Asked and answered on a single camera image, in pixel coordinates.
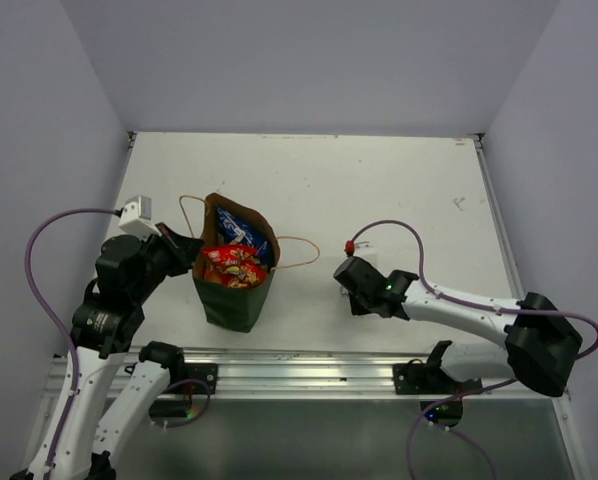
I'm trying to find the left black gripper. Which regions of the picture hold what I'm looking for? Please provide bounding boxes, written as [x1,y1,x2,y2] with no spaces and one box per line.
[131,221,205,302]

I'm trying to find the blue chips bag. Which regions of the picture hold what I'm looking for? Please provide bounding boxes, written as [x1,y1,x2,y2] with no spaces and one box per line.
[215,206,274,268]

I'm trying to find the red snack packet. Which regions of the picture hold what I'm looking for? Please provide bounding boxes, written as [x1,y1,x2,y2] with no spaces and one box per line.
[201,244,268,289]

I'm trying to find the green paper bag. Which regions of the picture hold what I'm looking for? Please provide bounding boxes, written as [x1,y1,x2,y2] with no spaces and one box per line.
[178,192,321,334]

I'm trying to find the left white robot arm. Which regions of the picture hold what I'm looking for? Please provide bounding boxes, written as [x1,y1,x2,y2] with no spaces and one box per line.
[14,223,211,479]

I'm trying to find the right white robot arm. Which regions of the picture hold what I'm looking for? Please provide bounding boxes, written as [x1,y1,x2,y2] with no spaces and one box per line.
[333,256,582,397]

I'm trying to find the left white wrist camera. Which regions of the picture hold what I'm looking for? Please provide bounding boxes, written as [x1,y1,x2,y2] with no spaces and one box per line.
[118,195,159,239]

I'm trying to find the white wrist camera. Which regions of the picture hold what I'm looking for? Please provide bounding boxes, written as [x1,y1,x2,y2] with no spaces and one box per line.
[118,195,159,239]
[344,241,378,268]

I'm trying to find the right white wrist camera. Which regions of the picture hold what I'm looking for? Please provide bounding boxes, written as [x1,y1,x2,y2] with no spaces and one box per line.
[344,241,378,268]

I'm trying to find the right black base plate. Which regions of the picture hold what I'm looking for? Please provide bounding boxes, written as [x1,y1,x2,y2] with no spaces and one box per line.
[392,361,483,396]

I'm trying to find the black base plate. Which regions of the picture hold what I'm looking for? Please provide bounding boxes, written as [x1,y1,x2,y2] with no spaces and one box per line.
[392,361,483,396]
[170,362,219,396]

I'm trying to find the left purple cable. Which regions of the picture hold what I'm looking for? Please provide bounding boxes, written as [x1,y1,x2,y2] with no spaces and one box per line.
[24,208,211,480]

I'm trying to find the purple cable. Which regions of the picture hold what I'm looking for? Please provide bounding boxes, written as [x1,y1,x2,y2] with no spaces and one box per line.
[351,219,598,480]
[24,208,211,480]

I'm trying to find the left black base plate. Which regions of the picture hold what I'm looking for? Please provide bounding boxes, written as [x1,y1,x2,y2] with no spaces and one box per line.
[170,362,219,396]

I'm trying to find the aluminium mounting rail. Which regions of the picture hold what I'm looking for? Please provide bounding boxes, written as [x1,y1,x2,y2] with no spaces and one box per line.
[46,344,570,401]

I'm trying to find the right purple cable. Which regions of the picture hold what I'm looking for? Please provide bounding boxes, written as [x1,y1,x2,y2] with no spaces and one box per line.
[351,219,598,480]

